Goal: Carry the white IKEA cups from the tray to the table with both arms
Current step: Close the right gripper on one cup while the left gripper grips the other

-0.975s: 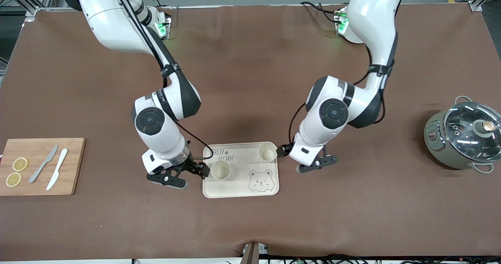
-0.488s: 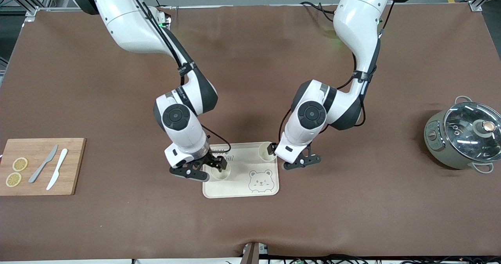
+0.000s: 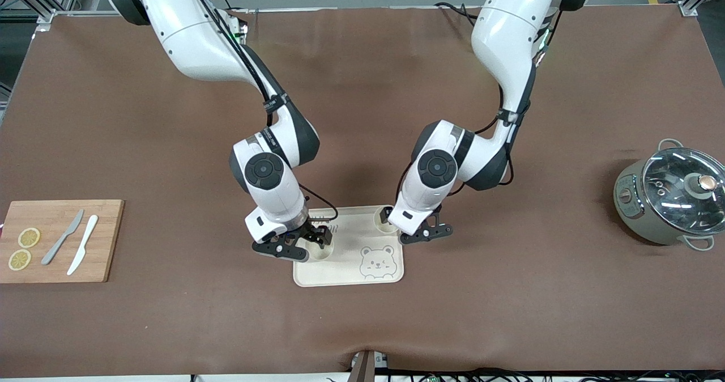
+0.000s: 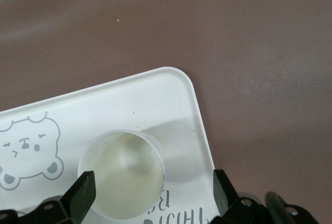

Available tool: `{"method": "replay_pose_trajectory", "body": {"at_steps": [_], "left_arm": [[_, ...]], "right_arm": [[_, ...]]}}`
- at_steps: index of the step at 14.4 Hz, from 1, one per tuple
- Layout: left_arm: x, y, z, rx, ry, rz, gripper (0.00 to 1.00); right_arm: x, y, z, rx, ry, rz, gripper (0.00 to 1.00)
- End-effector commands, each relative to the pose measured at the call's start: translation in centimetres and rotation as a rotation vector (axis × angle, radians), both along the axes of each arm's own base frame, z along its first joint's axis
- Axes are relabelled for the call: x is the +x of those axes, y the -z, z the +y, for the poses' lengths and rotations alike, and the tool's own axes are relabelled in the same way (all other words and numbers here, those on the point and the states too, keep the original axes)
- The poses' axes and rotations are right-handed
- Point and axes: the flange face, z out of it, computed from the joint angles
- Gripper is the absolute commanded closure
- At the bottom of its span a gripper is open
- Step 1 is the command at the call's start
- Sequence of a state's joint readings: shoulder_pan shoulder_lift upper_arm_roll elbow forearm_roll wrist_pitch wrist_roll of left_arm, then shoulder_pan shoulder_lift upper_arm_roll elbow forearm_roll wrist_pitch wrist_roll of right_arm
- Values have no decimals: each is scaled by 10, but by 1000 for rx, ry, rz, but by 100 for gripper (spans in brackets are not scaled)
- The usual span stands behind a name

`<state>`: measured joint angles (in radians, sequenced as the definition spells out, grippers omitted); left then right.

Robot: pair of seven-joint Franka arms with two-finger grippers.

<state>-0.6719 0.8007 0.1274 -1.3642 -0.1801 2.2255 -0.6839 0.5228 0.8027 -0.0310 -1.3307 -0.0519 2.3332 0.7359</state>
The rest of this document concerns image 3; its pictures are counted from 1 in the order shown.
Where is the white IKEA cup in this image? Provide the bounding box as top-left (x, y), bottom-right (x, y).
top-left (374, 206), bottom-right (400, 235)
top-left (306, 239), bottom-right (335, 262)

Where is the cream bear print tray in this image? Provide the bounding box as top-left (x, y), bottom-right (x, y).
top-left (293, 205), bottom-right (405, 287)

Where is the brown table mat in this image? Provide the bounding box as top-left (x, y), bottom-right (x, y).
top-left (0, 5), bottom-right (725, 378)

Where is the wooden cutting board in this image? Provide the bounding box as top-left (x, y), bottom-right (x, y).
top-left (0, 200), bottom-right (125, 284)

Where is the white plastic knife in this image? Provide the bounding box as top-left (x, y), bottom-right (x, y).
top-left (67, 215), bottom-right (99, 276)

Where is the grey plastic knife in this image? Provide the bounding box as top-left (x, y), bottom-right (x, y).
top-left (41, 209), bottom-right (84, 266)

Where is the pale green electric pot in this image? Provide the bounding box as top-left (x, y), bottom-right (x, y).
top-left (613, 138), bottom-right (717, 252)

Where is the grey clamp bracket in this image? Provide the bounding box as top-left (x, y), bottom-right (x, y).
top-left (350, 350), bottom-right (389, 382)

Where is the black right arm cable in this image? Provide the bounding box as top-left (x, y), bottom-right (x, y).
top-left (186, 0), bottom-right (339, 222)

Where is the black base cable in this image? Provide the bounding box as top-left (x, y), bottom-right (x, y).
top-left (434, 1), bottom-right (483, 27)

